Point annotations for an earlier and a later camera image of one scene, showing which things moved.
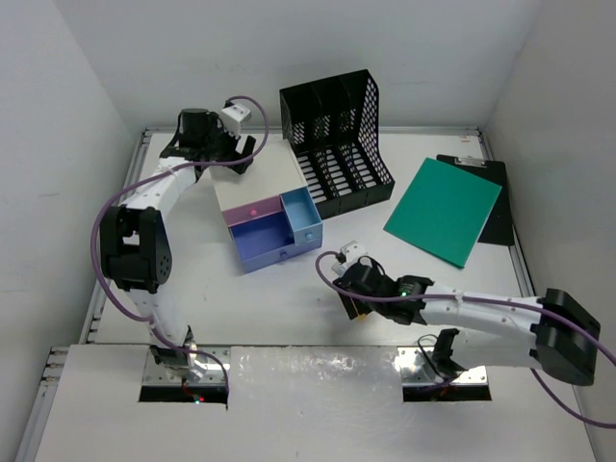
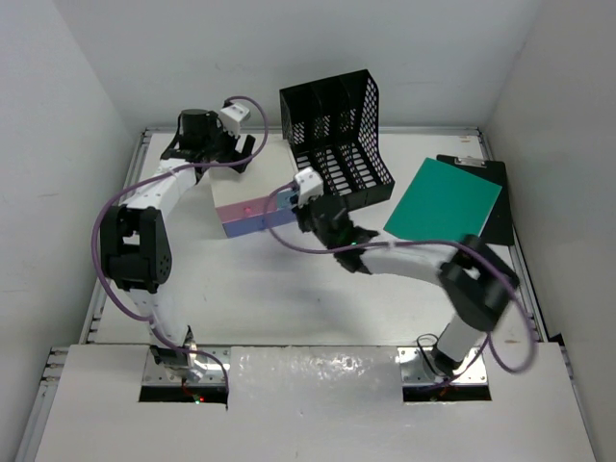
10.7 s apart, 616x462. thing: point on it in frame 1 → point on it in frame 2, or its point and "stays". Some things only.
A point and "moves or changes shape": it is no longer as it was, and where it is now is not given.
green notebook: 443,211 stays
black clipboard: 498,228 stays
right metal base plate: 418,366 stays
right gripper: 347,301 → 301,215
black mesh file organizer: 332,125 stays
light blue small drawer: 303,216 moves or changes shape
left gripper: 216,127 stays
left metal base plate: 215,373 stays
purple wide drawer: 268,241 moves or changes shape
